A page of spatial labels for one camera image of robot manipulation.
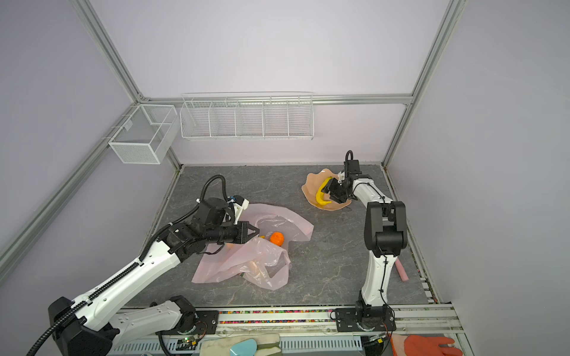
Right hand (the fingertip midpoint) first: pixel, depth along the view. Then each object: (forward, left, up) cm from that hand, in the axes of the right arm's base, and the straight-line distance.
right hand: (325, 190), depth 100 cm
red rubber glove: (-57, -26, -5) cm, 63 cm away
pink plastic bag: (-36, +24, +11) cm, 44 cm away
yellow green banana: (+1, +2, -6) cm, 6 cm away
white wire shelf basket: (+26, +35, +22) cm, 49 cm away
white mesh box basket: (+18, +79, +18) cm, 83 cm away
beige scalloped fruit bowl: (+9, +5, -5) cm, 11 cm away
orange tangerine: (-21, +21, -6) cm, 30 cm away
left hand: (-28, +26, +13) cm, 40 cm away
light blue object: (-57, +29, -6) cm, 64 cm away
